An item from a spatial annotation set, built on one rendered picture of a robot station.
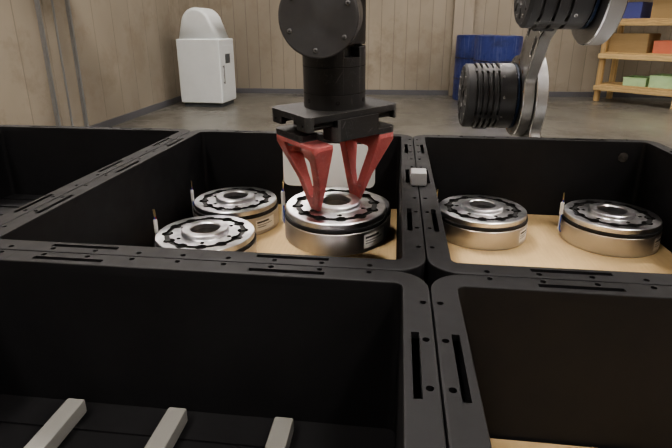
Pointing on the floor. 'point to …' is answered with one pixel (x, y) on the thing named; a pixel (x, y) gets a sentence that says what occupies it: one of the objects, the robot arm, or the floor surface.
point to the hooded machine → (205, 60)
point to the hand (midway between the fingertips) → (336, 196)
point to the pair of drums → (484, 52)
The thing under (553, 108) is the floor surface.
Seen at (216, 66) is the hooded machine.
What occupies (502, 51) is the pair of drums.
